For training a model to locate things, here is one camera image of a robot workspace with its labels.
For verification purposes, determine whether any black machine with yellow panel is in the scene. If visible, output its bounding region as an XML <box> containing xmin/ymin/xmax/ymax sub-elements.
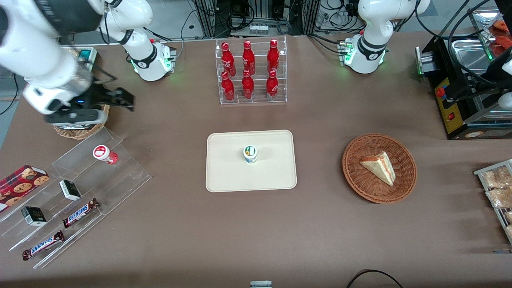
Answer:
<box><xmin>416</xmin><ymin>8</ymin><xmax>512</xmax><ymax>140</ymax></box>

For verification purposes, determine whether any white snack bin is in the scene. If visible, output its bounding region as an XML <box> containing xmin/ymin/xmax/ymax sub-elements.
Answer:
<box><xmin>70</xmin><ymin>47</ymin><xmax>98</xmax><ymax>73</ymax></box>

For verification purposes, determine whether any grey wire rack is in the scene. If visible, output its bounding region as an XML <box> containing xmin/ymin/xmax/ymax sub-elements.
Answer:
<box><xmin>474</xmin><ymin>159</ymin><xmax>512</xmax><ymax>244</ymax></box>

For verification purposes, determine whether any wrapped triangle sandwich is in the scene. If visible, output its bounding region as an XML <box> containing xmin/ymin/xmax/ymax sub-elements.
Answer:
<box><xmin>359</xmin><ymin>151</ymin><xmax>396</xmax><ymax>186</ymax></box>

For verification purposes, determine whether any red gum bottle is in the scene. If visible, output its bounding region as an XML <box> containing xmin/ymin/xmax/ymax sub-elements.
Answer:
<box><xmin>93</xmin><ymin>145</ymin><xmax>119</xmax><ymax>165</ymax></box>

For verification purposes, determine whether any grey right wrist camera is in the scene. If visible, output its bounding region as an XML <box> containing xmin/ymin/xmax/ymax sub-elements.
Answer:
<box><xmin>44</xmin><ymin>110</ymin><xmax>107</xmax><ymax>126</ymax></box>

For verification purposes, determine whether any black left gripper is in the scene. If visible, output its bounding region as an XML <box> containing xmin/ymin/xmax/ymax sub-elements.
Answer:
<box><xmin>444</xmin><ymin>56</ymin><xmax>512</xmax><ymax>101</ymax></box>

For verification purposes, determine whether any brown Snickers bar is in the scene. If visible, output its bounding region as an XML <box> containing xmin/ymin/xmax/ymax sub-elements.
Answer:
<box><xmin>62</xmin><ymin>198</ymin><xmax>100</xmax><ymax>228</ymax></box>
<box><xmin>22</xmin><ymin>230</ymin><xmax>65</xmax><ymax>261</ymax></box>

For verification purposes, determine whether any red cookie box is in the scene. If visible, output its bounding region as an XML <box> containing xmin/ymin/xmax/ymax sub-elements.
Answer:
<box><xmin>0</xmin><ymin>165</ymin><xmax>50</xmax><ymax>213</ymax></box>

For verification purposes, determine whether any clear acrylic bottle rack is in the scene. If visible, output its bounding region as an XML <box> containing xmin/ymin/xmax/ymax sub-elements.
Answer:
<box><xmin>215</xmin><ymin>36</ymin><xmax>288</xmax><ymax>105</ymax></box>

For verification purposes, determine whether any black looped cable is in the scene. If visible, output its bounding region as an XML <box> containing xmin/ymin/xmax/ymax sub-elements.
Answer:
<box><xmin>346</xmin><ymin>270</ymin><xmax>404</xmax><ymax>288</ymax></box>

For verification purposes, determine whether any red cola bottle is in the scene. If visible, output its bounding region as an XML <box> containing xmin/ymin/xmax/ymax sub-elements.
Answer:
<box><xmin>242</xmin><ymin>40</ymin><xmax>256</xmax><ymax>76</ymax></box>
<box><xmin>266</xmin><ymin>70</ymin><xmax>279</xmax><ymax>100</ymax></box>
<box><xmin>221</xmin><ymin>72</ymin><xmax>235</xmax><ymax>101</ymax></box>
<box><xmin>242</xmin><ymin>70</ymin><xmax>255</xmax><ymax>100</ymax></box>
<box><xmin>221</xmin><ymin>42</ymin><xmax>236</xmax><ymax>76</ymax></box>
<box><xmin>267</xmin><ymin>39</ymin><xmax>280</xmax><ymax>73</ymax></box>

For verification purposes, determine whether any green gum bottle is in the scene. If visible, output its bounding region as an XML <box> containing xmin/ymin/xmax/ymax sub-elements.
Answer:
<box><xmin>243</xmin><ymin>145</ymin><xmax>258</xmax><ymax>165</ymax></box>

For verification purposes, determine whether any brown round wicker basket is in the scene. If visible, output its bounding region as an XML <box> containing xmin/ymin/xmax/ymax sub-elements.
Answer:
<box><xmin>342</xmin><ymin>133</ymin><xmax>418</xmax><ymax>204</ymax></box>

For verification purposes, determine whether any small black box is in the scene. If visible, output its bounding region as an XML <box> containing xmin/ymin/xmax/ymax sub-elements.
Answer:
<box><xmin>59</xmin><ymin>180</ymin><xmax>82</xmax><ymax>201</ymax></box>
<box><xmin>21</xmin><ymin>206</ymin><xmax>47</xmax><ymax>227</ymax></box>

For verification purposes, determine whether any clear acrylic stepped display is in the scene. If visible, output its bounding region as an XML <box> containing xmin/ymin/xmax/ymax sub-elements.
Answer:
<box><xmin>0</xmin><ymin>127</ymin><xmax>152</xmax><ymax>269</ymax></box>

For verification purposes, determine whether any tan wicker basket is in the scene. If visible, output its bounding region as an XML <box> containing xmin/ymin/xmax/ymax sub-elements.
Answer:
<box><xmin>54</xmin><ymin>104</ymin><xmax>110</xmax><ymax>140</ymax></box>

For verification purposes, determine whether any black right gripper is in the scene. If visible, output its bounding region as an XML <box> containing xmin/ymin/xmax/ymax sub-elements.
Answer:
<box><xmin>60</xmin><ymin>82</ymin><xmax>135</xmax><ymax>115</ymax></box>

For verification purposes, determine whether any beige plastic tray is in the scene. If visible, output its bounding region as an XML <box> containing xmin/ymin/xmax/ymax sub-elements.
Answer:
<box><xmin>206</xmin><ymin>130</ymin><xmax>298</xmax><ymax>193</ymax></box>

